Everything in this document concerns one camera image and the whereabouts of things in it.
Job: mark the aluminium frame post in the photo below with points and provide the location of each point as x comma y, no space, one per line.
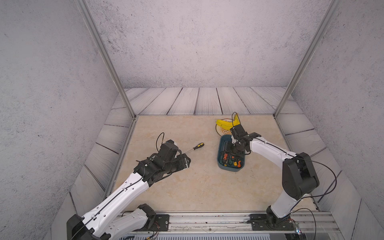
316,39
88,19

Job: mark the teal storage box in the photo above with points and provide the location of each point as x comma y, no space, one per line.
228,139

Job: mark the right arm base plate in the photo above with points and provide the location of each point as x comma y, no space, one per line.
265,222

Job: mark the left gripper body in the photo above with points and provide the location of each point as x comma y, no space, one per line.
174,166

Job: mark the left aluminium frame post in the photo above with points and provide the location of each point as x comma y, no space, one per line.
88,19

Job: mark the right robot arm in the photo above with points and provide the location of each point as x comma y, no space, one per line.
299,177

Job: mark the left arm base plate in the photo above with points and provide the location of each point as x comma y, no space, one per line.
157,223

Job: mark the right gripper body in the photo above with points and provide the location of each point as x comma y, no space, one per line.
234,149

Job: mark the round patterned plate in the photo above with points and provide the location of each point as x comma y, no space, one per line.
221,131

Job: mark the black yellow small screwdriver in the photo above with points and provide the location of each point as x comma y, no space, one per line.
200,145

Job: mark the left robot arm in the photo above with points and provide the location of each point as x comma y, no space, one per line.
102,222

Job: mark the right aluminium frame post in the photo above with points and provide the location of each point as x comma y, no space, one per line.
316,39

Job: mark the yellow banana bunch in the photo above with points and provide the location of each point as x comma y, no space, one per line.
228,125

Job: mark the aluminium front rail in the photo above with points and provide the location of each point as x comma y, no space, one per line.
233,226

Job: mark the large green black screwdriver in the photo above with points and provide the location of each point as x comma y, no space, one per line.
224,151

